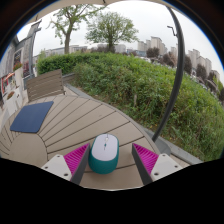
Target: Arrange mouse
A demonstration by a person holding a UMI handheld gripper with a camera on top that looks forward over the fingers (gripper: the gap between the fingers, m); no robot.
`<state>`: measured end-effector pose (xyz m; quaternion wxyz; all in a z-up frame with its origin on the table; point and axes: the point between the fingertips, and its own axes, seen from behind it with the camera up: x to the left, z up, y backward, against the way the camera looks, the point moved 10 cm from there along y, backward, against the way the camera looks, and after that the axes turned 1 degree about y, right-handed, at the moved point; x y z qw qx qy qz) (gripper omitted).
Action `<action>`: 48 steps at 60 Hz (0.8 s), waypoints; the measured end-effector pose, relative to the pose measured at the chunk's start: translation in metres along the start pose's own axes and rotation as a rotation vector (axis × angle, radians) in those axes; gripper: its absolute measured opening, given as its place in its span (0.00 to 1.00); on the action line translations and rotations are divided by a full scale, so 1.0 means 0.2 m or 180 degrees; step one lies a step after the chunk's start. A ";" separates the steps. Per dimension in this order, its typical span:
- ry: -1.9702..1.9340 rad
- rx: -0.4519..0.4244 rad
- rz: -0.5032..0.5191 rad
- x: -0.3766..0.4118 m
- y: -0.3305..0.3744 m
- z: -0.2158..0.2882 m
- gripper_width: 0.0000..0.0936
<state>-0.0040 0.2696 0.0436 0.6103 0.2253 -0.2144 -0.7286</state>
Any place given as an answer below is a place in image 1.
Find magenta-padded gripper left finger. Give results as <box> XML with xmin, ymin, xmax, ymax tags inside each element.
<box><xmin>40</xmin><ymin>142</ymin><xmax>92</xmax><ymax>186</ymax></box>

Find low white flower planter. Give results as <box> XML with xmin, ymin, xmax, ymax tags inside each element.
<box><xmin>3</xmin><ymin>90</ymin><xmax>20</xmax><ymax>118</ymax></box>

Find tall sparse-leaved tree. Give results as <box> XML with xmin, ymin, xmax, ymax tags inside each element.
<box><xmin>48</xmin><ymin>3</ymin><xmax>101</xmax><ymax>55</ymax></box>

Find grey storefront building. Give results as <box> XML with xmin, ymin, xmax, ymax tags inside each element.
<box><xmin>0</xmin><ymin>36</ymin><xmax>31</xmax><ymax>101</ymax></box>

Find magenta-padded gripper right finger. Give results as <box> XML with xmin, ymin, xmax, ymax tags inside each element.
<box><xmin>131</xmin><ymin>142</ymin><xmax>184</xmax><ymax>186</ymax></box>

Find tall grey sign pillar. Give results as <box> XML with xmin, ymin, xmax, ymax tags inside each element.
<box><xmin>25</xmin><ymin>19</ymin><xmax>43</xmax><ymax>79</ymax></box>

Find tall white flower planter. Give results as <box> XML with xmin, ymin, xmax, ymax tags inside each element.
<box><xmin>13</xmin><ymin>62</ymin><xmax>26</xmax><ymax>90</ymax></box>

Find dark curved parasol pole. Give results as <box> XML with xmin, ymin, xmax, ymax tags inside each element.
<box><xmin>151</xmin><ymin>6</ymin><xmax>186</xmax><ymax>154</ymax></box>

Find round leafy tree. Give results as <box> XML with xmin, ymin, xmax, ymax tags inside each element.
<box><xmin>84</xmin><ymin>11</ymin><xmax>140</xmax><ymax>54</ymax></box>

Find green hedge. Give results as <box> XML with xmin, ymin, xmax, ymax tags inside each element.
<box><xmin>34</xmin><ymin>51</ymin><xmax>224</xmax><ymax>163</ymax></box>

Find far apartment buildings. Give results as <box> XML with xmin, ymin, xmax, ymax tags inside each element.
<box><xmin>39</xmin><ymin>35</ymin><xmax>221</xmax><ymax>83</ymax></box>

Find slatted grey outdoor chair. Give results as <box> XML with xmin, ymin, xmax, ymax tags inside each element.
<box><xmin>25</xmin><ymin>68</ymin><xmax>67</xmax><ymax>103</ymax></box>

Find white and teal computer mouse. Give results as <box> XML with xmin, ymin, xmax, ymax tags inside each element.
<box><xmin>87</xmin><ymin>133</ymin><xmax>120</xmax><ymax>175</ymax></box>

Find far dark trees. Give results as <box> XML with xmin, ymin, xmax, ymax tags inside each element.
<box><xmin>145</xmin><ymin>46</ymin><xmax>224</xmax><ymax>101</ymax></box>

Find dark blue mouse pad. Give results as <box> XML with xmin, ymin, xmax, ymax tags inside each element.
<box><xmin>9</xmin><ymin>101</ymin><xmax>55</xmax><ymax>134</ymax></box>

